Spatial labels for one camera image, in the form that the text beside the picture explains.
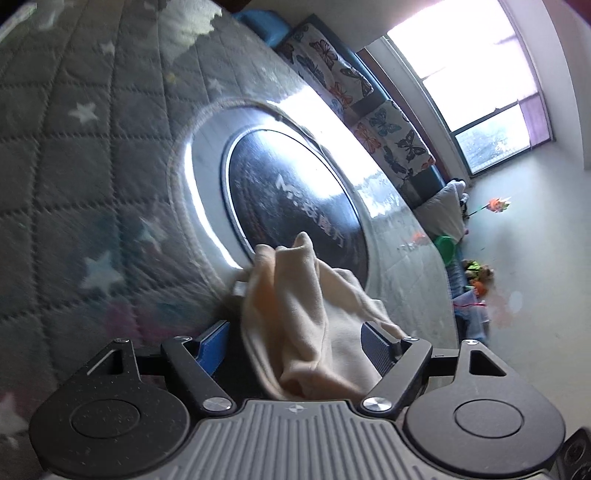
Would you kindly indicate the cream long-sleeved shirt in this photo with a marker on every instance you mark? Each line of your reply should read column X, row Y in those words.
column 304, row 323

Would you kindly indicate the window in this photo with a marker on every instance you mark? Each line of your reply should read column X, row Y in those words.
column 461, row 55

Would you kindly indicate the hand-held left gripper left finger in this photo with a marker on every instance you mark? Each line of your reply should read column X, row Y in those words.
column 214, row 345

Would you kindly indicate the colourful toy pinwheel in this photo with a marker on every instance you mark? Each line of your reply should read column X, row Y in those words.
column 497, row 204

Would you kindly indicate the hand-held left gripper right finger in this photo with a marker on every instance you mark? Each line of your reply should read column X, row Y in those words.
column 381, row 350

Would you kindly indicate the black speaker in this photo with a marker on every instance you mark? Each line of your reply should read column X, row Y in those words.
column 577, row 457

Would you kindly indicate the teddy bear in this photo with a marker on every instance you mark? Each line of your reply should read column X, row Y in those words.
column 478, row 271

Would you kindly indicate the round black induction cooktop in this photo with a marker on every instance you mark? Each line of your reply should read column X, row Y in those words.
column 286, row 194

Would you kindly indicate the grey pillow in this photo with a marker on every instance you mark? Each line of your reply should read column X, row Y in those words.
column 443, row 207

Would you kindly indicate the green plastic bowl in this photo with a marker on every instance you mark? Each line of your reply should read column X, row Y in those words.
column 447, row 249

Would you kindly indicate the orange plush toy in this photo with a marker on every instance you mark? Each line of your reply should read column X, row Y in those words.
column 480, row 288

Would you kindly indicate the panda plush toy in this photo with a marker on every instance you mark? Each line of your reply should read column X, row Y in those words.
column 458, row 184

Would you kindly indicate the butterfly print cushion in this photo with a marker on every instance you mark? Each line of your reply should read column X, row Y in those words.
column 328, row 60
column 392, row 138

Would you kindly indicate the blue sofa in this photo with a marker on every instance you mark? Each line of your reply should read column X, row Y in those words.
column 263, row 27

